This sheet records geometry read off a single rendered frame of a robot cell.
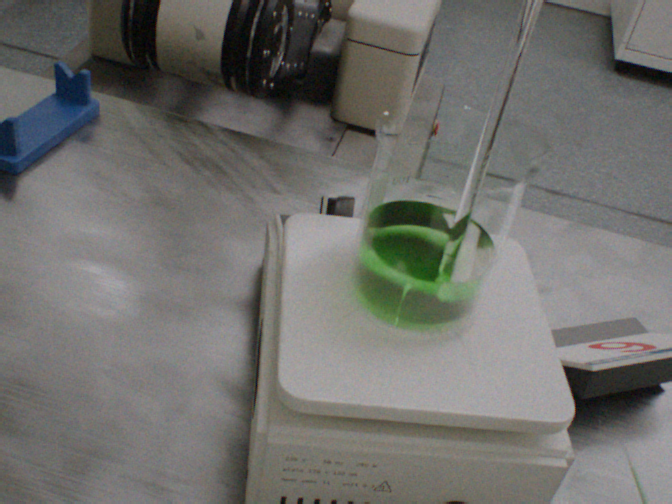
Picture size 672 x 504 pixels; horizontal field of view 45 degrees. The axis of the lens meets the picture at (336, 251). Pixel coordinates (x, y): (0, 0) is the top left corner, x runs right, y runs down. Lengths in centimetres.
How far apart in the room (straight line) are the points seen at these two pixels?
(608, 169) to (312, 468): 205
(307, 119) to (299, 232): 104
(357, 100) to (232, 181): 84
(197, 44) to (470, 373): 87
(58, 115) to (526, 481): 41
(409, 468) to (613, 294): 26
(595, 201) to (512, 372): 184
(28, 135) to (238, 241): 17
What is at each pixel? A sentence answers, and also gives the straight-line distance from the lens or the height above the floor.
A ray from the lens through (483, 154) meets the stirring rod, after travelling 31.
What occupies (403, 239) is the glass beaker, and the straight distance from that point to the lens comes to 31.
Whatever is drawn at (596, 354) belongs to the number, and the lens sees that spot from 46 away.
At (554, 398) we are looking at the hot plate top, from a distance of 34.
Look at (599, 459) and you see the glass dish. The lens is 44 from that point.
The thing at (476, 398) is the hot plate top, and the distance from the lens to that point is 33.
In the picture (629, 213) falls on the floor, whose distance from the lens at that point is 218.
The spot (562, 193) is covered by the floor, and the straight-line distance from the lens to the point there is 215.
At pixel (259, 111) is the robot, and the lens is 141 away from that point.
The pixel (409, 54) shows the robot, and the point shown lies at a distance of 135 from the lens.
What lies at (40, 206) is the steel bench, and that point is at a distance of 54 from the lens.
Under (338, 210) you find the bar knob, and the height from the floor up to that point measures 81.
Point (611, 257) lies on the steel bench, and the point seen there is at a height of 75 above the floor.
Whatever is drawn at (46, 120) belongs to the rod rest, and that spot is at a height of 76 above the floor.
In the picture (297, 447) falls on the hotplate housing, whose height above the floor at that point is 81.
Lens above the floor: 107
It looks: 38 degrees down
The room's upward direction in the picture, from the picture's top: 12 degrees clockwise
